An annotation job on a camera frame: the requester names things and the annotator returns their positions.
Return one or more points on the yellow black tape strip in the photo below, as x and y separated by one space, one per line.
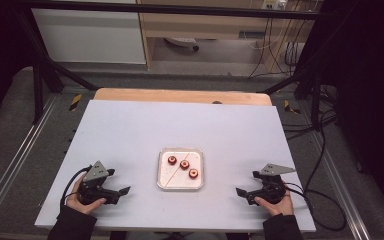
75 102
290 107

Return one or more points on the wooden desk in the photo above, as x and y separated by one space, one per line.
206 26

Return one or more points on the dark curtain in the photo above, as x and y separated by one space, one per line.
0 50
370 100

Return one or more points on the white chair base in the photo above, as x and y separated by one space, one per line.
181 41

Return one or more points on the square metal tray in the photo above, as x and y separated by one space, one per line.
180 180

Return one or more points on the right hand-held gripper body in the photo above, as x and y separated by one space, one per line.
270 190

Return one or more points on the person's right hand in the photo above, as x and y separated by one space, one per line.
278 208

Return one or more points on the black metal frame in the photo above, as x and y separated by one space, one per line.
180 9

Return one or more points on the white power strip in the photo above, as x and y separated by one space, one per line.
274 4

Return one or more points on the wooden table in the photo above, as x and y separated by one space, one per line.
180 96

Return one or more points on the red bead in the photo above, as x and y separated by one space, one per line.
193 173
172 160
184 164

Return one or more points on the aluminium rail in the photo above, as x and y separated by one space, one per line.
20 150
336 173

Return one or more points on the white cabinet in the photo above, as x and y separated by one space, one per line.
90 40

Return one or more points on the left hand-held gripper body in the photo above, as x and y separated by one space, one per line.
95 186

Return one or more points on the person's left hand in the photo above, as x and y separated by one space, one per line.
80 206

